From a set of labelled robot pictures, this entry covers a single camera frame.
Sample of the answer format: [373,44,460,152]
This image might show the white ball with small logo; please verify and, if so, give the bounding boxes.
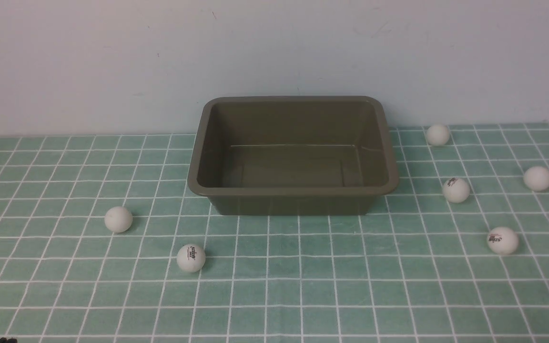
[442,177,470,203]

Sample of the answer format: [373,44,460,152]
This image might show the white ball with red logo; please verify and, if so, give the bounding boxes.
[487,227,520,255]

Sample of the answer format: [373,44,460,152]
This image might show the plain white ball edge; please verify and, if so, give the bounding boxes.
[523,166,549,192]

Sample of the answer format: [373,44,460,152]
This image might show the plain white ping-pong ball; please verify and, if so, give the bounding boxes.
[104,206,133,233]

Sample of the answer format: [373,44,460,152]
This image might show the olive green plastic bin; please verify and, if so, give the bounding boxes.
[187,96,399,216]

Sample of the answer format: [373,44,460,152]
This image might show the green checkered tablecloth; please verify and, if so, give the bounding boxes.
[0,123,549,343]

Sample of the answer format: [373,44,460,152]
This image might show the small black object at edge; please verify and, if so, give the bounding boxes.
[0,337,18,343]

